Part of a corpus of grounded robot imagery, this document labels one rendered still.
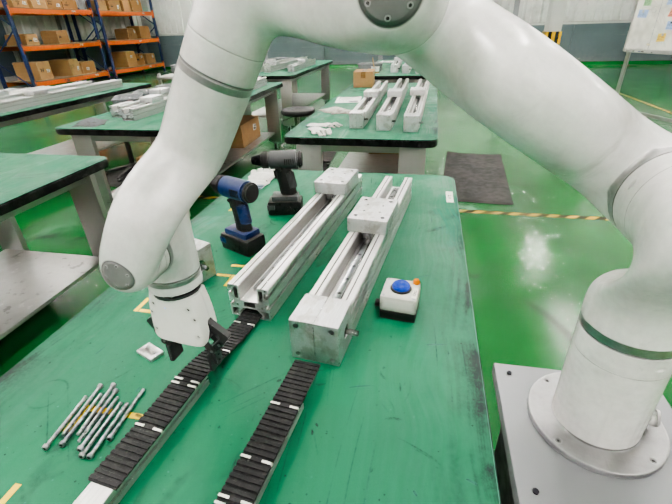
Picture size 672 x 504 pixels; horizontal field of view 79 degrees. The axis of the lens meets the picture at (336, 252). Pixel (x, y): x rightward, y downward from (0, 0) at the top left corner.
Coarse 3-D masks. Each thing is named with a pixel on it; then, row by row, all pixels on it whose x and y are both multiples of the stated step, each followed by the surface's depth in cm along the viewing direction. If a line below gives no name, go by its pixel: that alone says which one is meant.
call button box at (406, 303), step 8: (392, 280) 94; (384, 288) 91; (392, 288) 91; (416, 288) 91; (384, 296) 89; (392, 296) 89; (400, 296) 89; (408, 296) 88; (416, 296) 88; (376, 304) 94; (384, 304) 90; (392, 304) 89; (400, 304) 88; (408, 304) 88; (416, 304) 88; (384, 312) 91; (392, 312) 90; (400, 312) 89; (408, 312) 89; (416, 312) 91; (400, 320) 90; (408, 320) 90
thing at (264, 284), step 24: (360, 192) 155; (312, 216) 129; (336, 216) 129; (288, 240) 113; (312, 240) 113; (264, 264) 101; (288, 264) 97; (240, 288) 91; (264, 288) 88; (288, 288) 99; (240, 312) 94; (264, 312) 92
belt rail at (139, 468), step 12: (204, 384) 74; (192, 396) 71; (180, 420) 69; (168, 432) 66; (156, 444) 64; (144, 456) 61; (144, 468) 62; (132, 480) 59; (84, 492) 56; (96, 492) 56; (108, 492) 56; (120, 492) 57
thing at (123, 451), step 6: (120, 444) 62; (114, 450) 61; (120, 450) 61; (126, 450) 61; (132, 450) 61; (138, 450) 61; (120, 456) 60; (126, 456) 60; (132, 456) 60; (138, 456) 60; (138, 462) 59
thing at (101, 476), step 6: (96, 468) 58; (102, 468) 59; (90, 474) 58; (96, 474) 58; (102, 474) 58; (108, 474) 58; (114, 474) 57; (120, 474) 58; (90, 480) 57; (96, 480) 57; (102, 480) 57; (108, 480) 57; (114, 480) 57; (120, 480) 57; (108, 486) 56; (114, 486) 56
